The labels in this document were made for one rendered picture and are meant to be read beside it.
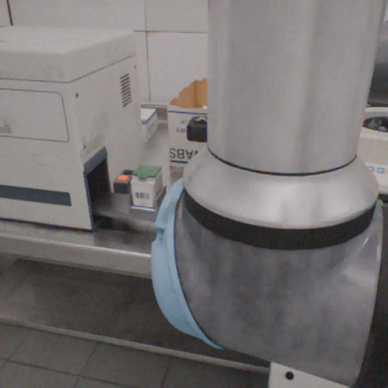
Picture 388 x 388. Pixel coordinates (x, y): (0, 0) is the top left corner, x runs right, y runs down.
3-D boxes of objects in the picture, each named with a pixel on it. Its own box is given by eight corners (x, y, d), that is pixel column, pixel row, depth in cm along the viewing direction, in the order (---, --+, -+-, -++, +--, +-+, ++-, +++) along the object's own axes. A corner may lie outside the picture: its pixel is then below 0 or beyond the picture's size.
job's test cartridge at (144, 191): (132, 211, 65) (129, 177, 62) (142, 198, 69) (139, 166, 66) (155, 214, 64) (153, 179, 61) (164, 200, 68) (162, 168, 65)
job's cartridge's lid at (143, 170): (129, 178, 62) (129, 175, 62) (140, 167, 66) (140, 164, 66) (153, 180, 61) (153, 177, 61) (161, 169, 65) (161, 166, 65)
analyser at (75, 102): (-48, 214, 72) (-109, 40, 58) (38, 158, 95) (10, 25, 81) (107, 235, 66) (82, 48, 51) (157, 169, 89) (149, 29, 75)
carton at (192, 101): (166, 167, 90) (164, 104, 83) (194, 128, 115) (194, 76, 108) (273, 177, 85) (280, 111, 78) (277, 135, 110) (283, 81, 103)
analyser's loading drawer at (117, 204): (74, 217, 67) (70, 191, 65) (92, 198, 73) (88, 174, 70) (189, 232, 63) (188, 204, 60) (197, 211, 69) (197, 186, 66)
